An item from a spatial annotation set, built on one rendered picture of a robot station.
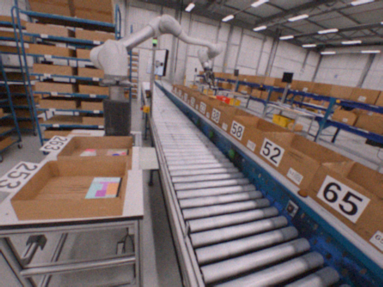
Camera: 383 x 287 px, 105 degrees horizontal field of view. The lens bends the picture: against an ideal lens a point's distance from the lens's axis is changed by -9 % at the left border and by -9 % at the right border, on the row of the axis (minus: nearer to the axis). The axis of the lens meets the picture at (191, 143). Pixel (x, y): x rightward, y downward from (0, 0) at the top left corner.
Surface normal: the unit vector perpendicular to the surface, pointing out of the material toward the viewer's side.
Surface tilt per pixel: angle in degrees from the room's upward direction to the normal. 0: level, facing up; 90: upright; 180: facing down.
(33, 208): 90
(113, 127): 90
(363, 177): 90
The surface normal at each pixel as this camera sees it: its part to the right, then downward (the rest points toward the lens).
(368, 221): -0.95, 0.00
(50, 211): 0.24, 0.44
